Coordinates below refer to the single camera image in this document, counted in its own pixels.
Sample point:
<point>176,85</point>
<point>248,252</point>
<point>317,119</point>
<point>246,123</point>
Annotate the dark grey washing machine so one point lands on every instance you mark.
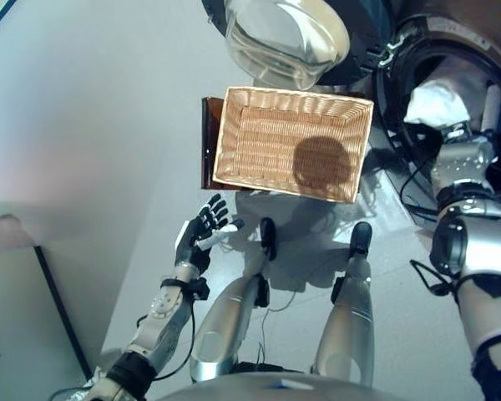
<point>484,50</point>

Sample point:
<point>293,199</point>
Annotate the silver left robot leg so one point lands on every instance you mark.
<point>221,326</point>

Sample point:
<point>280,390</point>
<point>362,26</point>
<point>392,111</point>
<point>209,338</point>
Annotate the round glass washer door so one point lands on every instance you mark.
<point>284,37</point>

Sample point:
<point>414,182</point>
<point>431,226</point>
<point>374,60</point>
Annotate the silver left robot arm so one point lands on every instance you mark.
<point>163,309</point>

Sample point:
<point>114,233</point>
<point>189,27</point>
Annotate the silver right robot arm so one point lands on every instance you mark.
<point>480,250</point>

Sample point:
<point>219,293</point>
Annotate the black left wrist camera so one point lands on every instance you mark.
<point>200,289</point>

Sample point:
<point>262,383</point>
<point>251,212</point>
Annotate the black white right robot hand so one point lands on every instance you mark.
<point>490,113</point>

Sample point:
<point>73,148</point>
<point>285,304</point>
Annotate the white cloth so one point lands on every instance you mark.
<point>436,104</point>

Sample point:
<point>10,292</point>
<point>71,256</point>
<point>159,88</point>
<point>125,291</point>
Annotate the grey robot torso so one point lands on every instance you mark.
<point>317,390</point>

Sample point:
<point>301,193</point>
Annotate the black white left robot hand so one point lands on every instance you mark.
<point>192,246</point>

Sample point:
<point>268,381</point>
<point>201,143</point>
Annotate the rectangular wicker laundry basket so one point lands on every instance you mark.
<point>275,138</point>

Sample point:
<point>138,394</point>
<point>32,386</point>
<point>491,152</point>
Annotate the dark brown wooden stool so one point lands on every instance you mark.
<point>211,138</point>

